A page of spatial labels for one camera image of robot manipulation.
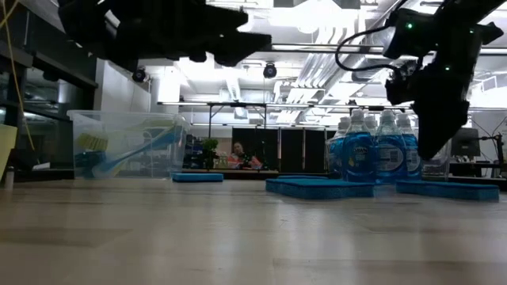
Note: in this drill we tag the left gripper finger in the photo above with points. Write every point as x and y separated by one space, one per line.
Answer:
241 45
226 19

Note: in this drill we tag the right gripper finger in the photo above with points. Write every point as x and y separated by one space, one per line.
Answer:
439 126

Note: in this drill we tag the blue scrub sponge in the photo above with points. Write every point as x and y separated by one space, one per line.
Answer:
301 177
319 189
447 191
197 177

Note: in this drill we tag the green bristle dish brush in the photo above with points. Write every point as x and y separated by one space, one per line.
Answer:
92 141

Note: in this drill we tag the black computer monitor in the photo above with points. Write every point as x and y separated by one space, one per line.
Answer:
467 142

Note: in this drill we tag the clear plastic storage bin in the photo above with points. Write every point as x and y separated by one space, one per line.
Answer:
119 118

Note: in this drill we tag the green background plant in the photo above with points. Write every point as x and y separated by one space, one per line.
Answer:
210 147

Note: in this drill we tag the black partition panels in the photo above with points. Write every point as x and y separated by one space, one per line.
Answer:
293 142

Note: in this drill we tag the person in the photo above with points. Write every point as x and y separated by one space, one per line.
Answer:
241 158

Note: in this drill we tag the dark glass cabinet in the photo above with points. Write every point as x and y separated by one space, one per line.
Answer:
47 130

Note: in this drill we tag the small white bottle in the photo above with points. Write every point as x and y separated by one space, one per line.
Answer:
9 178

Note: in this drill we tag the black ceiling camera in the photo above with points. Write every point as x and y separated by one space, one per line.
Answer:
270 71
138 74

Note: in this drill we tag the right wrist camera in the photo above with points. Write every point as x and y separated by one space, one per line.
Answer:
408 35

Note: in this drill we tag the black table rail frame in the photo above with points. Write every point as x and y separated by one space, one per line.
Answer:
245 172

